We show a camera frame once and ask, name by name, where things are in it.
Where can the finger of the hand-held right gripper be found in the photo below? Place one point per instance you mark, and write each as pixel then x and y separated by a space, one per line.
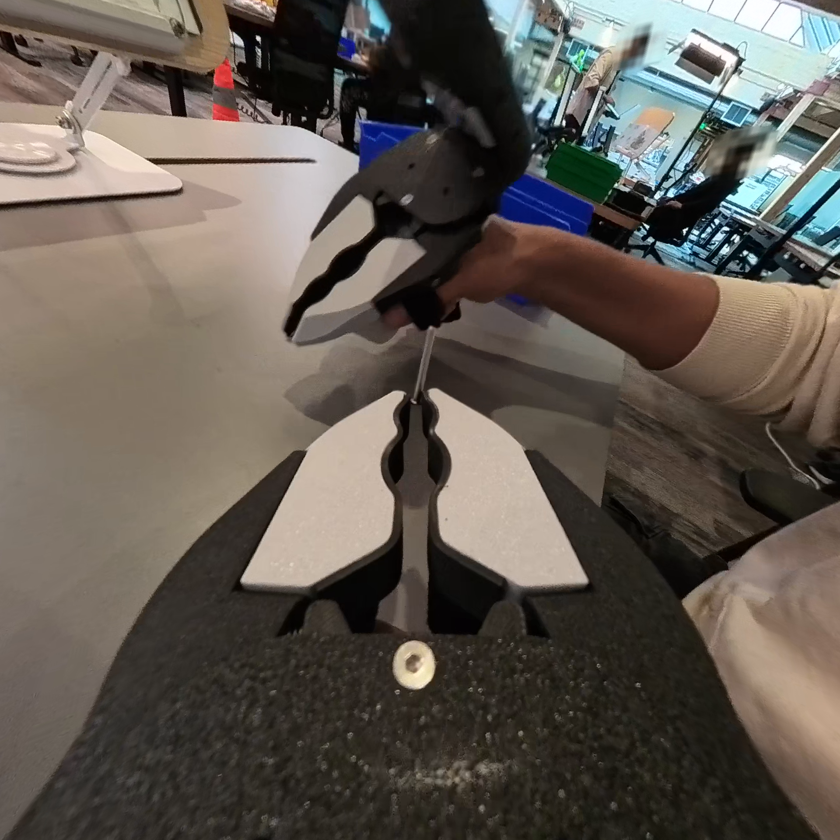
pixel 367 295
pixel 328 243

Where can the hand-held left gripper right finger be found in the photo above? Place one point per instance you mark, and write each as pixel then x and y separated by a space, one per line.
pixel 505 512

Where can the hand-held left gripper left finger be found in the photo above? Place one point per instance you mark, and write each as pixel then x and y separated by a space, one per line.
pixel 328 512

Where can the long metal bolt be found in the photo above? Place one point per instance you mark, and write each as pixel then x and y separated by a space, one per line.
pixel 421 367

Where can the person's right forearm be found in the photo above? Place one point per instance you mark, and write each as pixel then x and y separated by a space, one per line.
pixel 623 308

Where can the person's right hand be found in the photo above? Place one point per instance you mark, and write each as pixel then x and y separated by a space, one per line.
pixel 505 269

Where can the blue plastic shelf bin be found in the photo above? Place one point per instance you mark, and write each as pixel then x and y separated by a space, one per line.
pixel 544 207

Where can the green plastic bin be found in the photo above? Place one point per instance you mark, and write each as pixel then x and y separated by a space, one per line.
pixel 584 170

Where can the wooden office desk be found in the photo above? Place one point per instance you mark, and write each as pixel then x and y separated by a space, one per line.
pixel 814 253
pixel 617 216

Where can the orange traffic cone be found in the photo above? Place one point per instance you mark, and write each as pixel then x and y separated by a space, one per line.
pixel 225 92

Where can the white metal display stand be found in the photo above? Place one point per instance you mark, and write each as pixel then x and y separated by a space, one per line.
pixel 118 177

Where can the black studio light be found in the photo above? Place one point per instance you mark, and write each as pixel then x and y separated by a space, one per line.
pixel 709 56

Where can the person's cream sweater torso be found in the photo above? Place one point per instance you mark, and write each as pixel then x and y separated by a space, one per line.
pixel 774 656

